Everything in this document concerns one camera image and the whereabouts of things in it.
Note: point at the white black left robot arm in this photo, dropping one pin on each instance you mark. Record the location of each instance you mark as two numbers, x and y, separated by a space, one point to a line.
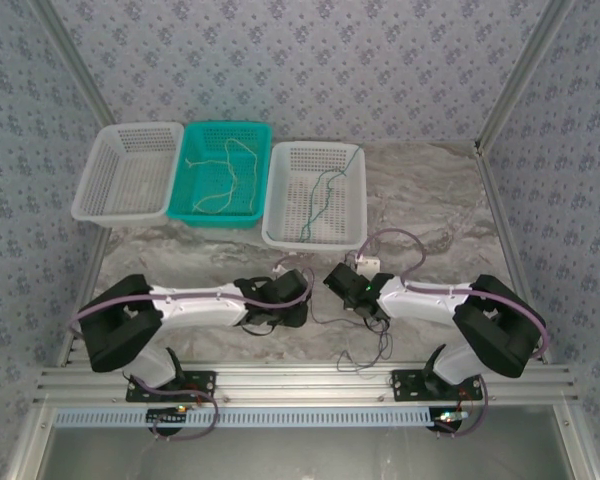
195 305

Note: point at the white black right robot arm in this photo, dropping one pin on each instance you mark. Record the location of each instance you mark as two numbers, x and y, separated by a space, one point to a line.
420 300

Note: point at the narrow white perforated plastic basket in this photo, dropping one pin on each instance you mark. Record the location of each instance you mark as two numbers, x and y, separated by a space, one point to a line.
290 200

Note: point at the teal perforated plastic basket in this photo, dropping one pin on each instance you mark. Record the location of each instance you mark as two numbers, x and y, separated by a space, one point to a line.
215 180

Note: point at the grey metal base panel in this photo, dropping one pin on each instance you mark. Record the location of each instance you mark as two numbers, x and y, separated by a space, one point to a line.
300 455

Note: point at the small black controller board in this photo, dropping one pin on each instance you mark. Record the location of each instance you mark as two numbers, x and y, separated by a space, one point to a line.
450 419
172 415

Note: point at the wide white perforated plastic basket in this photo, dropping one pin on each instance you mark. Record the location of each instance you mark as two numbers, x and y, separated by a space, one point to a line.
125 175

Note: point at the aluminium rail frame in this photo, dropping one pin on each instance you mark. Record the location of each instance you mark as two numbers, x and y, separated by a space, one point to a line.
300 382

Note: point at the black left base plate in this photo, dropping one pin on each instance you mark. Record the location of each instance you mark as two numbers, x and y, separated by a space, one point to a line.
200 387

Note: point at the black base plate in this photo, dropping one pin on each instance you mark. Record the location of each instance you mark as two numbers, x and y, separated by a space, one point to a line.
200 387
410 385

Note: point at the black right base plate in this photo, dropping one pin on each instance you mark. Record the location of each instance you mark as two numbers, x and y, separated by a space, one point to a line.
410 385

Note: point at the aluminium frame post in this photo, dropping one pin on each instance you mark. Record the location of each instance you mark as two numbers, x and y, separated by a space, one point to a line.
75 60
525 70

